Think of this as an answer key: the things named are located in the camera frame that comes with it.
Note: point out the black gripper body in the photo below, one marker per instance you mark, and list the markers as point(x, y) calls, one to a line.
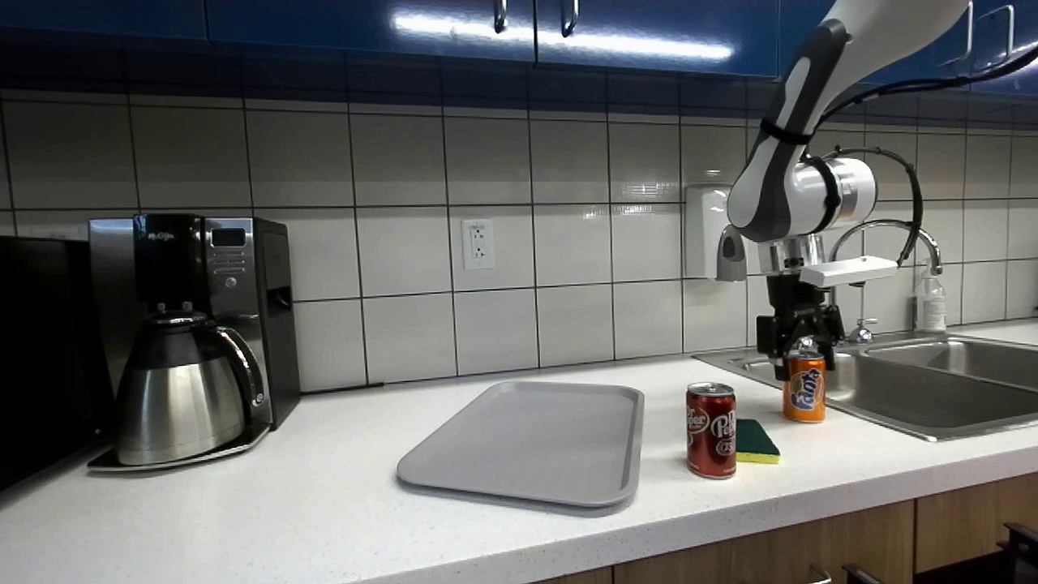
point(795, 310)

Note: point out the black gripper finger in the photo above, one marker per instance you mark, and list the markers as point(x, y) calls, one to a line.
point(828, 335)
point(766, 340)

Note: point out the orange soda can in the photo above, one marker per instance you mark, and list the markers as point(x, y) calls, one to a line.
point(805, 380)

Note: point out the red Dr Pepper can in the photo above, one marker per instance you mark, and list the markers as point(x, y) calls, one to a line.
point(713, 430)

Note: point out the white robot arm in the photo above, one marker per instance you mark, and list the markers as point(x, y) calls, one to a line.
point(788, 198)

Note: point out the grey plastic tray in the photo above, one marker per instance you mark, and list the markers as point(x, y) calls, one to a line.
point(573, 445)

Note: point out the chrome gooseneck faucet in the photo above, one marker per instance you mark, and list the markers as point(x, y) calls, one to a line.
point(914, 242)

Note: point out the green yellow sponge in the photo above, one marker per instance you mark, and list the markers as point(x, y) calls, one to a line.
point(754, 443)

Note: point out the clear soap pump bottle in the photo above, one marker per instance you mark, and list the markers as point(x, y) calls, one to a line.
point(930, 307)

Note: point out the stainless steel double sink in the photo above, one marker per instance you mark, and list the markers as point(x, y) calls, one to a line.
point(940, 386)

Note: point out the wooden lower cabinets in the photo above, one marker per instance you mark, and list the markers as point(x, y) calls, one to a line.
point(957, 537)

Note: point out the black coffee maker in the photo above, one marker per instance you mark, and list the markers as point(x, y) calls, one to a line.
point(233, 270)

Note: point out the steel coffee carafe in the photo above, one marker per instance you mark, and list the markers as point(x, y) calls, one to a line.
point(189, 386)

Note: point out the black microwave oven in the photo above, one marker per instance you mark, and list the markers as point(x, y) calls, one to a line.
point(52, 380)

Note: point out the blue upper cabinets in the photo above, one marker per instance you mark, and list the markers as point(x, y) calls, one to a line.
point(964, 39)

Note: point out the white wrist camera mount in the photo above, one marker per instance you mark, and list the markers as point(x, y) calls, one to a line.
point(824, 272)

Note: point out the white wall soap dispenser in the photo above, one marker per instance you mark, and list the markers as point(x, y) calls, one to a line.
point(713, 245)

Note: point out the white wall power outlet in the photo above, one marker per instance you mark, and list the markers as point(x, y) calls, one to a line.
point(480, 245)

